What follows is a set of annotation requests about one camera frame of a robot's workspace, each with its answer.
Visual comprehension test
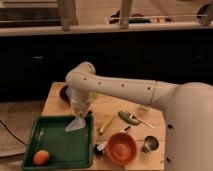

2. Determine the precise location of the small black white object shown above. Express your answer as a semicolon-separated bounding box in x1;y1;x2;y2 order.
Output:
93;141;107;155

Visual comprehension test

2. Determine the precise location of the metal fork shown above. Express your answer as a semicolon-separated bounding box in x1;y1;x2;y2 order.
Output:
130;114;155;129

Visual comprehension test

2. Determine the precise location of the green plastic tray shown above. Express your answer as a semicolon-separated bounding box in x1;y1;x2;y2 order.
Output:
22;115;93;171

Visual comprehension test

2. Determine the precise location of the black cable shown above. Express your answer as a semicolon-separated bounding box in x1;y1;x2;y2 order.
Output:
0;119;28;147

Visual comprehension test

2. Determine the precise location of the light blue towel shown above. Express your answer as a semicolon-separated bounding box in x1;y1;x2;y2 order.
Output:
65;117;86;132

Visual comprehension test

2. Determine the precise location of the blue sponge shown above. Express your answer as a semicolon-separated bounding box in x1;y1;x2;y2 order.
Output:
65;86;72;100

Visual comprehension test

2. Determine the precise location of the orange bowl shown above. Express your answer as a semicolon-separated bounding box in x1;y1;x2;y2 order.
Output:
105;133;137;166

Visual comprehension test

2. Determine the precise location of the dark metal cup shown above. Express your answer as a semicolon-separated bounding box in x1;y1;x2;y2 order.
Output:
142;136;159;153

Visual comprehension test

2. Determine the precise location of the translucent green cup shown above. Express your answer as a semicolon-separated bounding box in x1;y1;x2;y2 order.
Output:
90;92;98;100

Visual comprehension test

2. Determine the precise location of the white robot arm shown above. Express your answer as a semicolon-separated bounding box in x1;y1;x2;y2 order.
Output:
65;62;213;171

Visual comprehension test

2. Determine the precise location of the yellow banana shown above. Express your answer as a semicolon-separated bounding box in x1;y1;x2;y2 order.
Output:
98;115;114;134

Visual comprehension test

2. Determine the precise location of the orange peach fruit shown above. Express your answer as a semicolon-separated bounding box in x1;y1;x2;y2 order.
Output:
33;150;50;165

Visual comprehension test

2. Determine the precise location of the green cucumber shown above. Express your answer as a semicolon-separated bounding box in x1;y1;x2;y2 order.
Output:
117;111;140;126

